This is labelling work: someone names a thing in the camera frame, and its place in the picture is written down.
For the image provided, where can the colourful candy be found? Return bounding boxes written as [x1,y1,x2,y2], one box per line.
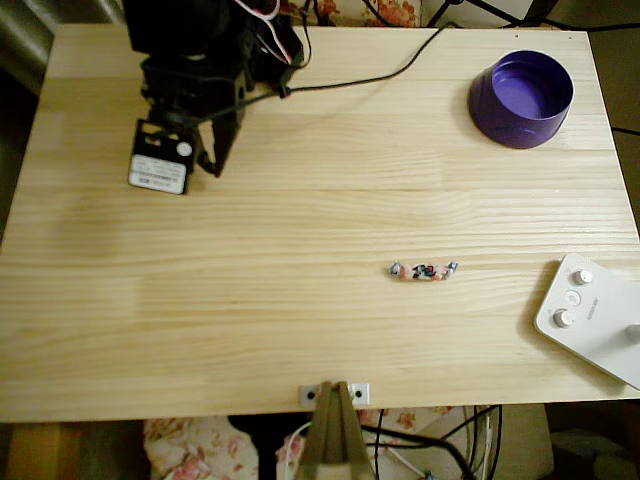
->
[386,259,460,284]

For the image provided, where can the purple plastic bowl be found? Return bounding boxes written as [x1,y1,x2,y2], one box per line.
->
[468,48,575,150]

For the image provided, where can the dark olive sofa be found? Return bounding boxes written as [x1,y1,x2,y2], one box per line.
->
[0,0,124,96]

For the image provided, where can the floral cloth with cream ground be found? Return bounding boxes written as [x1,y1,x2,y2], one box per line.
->
[277,0,422,29]
[143,405,471,480]

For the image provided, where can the black tripod legs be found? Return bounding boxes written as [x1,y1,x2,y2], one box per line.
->
[428,0,559,28]

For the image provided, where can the wooden table leg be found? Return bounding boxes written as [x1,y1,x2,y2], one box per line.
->
[8,422,84,480]

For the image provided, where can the white lamp base with knobs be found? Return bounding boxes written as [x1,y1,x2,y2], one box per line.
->
[533,252,640,392]

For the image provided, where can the black camera cable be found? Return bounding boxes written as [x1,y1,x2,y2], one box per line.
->
[204,20,469,121]

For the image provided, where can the white metal bracket plate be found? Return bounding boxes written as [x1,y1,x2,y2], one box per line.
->
[298,382,371,404]

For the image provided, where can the white cable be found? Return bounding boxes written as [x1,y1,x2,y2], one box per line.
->
[276,421,314,480]

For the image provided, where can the olive camera stand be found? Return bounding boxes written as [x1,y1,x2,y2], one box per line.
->
[294,380,376,480]

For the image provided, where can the thick black cable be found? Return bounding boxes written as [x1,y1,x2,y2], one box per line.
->
[359,423,476,480]

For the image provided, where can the thin black cable loop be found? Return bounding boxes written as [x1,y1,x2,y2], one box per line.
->
[464,403,504,480]

